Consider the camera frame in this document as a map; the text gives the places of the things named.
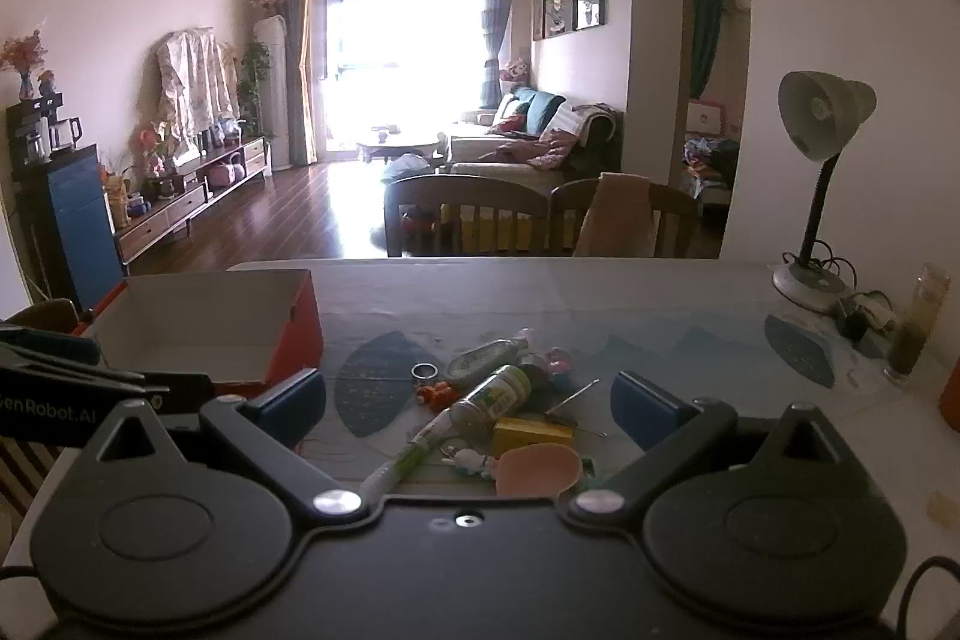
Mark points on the black power adapter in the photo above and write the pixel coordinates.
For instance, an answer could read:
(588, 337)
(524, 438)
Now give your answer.
(855, 317)

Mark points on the pink artificial flowers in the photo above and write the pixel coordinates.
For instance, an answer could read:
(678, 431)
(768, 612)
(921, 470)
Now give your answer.
(154, 145)

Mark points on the cloth covered clothes rack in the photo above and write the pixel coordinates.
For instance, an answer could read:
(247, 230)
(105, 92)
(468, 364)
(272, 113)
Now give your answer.
(195, 85)

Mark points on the pink small toy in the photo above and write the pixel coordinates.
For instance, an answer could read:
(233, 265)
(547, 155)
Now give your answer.
(555, 364)

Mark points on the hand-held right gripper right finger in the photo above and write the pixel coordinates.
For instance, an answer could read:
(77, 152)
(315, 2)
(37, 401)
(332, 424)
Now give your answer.
(641, 411)

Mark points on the round coffee table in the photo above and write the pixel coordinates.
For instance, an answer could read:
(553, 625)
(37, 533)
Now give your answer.
(397, 141)

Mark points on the red cardboard box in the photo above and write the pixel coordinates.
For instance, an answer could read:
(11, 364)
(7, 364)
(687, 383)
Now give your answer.
(187, 317)

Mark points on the glass bottle with brown liquid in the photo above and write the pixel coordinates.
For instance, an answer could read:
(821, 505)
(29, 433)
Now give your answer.
(911, 340)

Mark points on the tall green plant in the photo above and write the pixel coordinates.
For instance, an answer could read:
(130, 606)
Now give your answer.
(253, 78)

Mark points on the green lid jar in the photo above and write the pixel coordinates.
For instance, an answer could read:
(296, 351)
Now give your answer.
(491, 400)

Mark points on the beige sofa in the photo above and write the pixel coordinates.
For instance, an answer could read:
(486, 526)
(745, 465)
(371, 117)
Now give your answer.
(480, 153)

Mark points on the black coffee machine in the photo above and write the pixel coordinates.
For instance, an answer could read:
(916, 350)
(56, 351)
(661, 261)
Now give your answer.
(30, 130)

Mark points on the grey desk lamp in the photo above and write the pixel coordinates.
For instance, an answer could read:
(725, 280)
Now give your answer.
(821, 108)

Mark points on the orange object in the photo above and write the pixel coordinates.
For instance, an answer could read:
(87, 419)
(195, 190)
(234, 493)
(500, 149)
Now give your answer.
(951, 392)

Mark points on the tan towel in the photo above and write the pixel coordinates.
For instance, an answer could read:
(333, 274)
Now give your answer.
(615, 220)

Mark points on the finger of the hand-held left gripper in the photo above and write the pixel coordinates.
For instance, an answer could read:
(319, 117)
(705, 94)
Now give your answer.
(45, 344)
(180, 391)

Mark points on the green tube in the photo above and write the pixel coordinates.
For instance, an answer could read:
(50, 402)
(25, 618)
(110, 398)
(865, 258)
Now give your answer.
(409, 456)

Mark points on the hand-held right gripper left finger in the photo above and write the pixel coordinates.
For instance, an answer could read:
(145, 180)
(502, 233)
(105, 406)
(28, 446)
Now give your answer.
(289, 396)

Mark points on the orange small toy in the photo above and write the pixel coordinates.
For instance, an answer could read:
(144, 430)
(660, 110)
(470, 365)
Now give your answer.
(436, 395)

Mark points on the wooden dining chair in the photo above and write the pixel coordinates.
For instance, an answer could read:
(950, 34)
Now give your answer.
(465, 194)
(675, 205)

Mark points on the white standing air conditioner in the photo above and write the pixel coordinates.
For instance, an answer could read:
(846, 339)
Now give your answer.
(274, 93)

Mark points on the glass kettle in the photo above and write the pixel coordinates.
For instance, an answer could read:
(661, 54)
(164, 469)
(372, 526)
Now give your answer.
(66, 134)

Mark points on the wooden TV cabinet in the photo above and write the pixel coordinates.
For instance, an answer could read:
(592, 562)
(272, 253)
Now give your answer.
(165, 220)

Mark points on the blue cabinet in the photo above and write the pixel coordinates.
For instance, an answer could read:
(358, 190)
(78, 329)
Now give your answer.
(75, 220)

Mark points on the grey window curtain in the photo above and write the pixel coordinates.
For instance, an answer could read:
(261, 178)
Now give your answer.
(496, 33)
(296, 70)

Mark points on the blue sofa cushion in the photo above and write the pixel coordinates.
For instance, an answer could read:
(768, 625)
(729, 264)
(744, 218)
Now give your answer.
(540, 111)

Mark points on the vase with dried flowers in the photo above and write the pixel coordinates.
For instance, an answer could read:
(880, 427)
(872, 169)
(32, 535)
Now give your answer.
(24, 59)

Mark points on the thin metal pick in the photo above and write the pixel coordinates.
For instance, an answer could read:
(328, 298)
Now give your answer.
(571, 397)

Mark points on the yellow small box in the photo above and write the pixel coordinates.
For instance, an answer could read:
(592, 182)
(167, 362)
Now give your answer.
(532, 436)

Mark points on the floor cushion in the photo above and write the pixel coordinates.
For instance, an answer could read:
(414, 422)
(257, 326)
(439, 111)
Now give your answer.
(409, 168)

